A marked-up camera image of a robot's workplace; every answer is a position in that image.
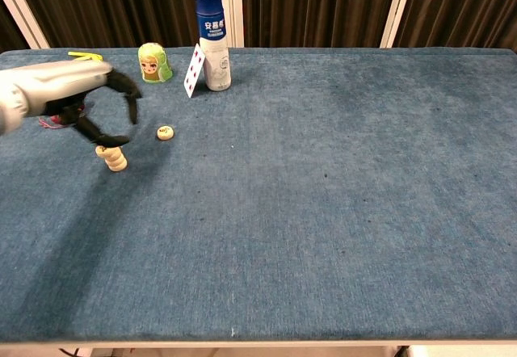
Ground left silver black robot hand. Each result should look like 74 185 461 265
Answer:
22 60 143 148

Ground red diamonds playing card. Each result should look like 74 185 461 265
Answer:
183 43 208 99

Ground yellow orange tape measure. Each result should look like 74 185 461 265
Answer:
67 51 104 62

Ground dark purple grape bunch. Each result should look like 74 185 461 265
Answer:
38 106 88 130

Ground green doll figurine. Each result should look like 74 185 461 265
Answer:
137 42 174 85

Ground blue capped white bottle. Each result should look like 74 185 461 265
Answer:
191 0 233 91

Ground white frame post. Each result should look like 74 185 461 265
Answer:
216 0 246 48
379 0 417 49
0 0 50 50

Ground blue felt table cover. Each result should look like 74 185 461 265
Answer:
0 46 517 344

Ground black pleated curtain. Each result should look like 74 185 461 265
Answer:
11 0 221 50
241 0 403 49
0 0 29 53
393 0 517 53

